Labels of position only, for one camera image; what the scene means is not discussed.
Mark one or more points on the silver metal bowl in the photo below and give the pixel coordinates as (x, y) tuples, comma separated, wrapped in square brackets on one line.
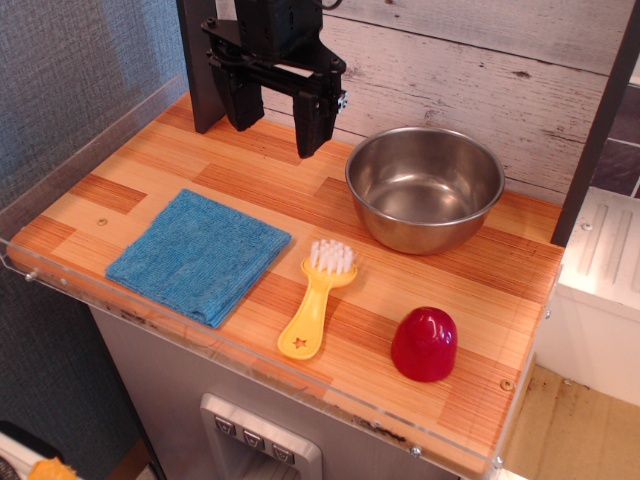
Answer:
[(423, 191)]

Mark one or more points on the dark vertical post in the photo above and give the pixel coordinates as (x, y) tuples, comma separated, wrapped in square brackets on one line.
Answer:
[(610, 102), (207, 106)]

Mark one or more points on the grey toy fridge cabinet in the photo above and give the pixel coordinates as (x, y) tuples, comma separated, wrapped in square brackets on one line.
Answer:
[(165, 381)]

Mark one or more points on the white toy sink unit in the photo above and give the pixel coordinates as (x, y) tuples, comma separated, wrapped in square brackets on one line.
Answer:
[(590, 330)]

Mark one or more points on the dark right vertical post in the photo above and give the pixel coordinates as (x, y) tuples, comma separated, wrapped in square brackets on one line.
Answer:
[(610, 102)]

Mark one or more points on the dark left vertical post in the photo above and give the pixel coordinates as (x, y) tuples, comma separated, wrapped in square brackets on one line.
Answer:
[(207, 106)]

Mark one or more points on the yellow object bottom left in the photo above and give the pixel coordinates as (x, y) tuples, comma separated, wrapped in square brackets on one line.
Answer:
[(52, 469)]

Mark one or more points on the clear acrylic guard rail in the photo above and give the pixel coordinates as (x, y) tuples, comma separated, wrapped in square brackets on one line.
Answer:
[(67, 229)]

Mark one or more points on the red plastic cup upside down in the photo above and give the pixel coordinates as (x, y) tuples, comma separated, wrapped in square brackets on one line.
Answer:
[(425, 344)]

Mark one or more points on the blue folded cloth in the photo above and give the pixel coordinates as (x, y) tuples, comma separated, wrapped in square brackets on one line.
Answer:
[(199, 258)]

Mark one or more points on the yellow brush white bristles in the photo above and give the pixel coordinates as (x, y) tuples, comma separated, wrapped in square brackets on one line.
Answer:
[(329, 265)]

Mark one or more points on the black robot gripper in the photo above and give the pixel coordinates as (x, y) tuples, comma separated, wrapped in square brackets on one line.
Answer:
[(277, 45)]

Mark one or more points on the silver dispenser button panel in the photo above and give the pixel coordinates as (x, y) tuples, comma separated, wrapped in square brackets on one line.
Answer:
[(247, 446)]

